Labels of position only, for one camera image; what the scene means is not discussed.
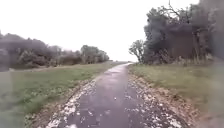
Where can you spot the grey asphalt path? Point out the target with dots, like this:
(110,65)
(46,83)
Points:
(111,96)

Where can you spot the grass verge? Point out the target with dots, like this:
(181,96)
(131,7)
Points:
(180,80)

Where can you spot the row of trees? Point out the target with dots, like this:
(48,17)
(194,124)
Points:
(40,53)

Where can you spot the wood of dark trees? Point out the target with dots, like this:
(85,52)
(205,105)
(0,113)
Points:
(180,36)

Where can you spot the grass field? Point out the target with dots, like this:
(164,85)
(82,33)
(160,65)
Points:
(36,83)

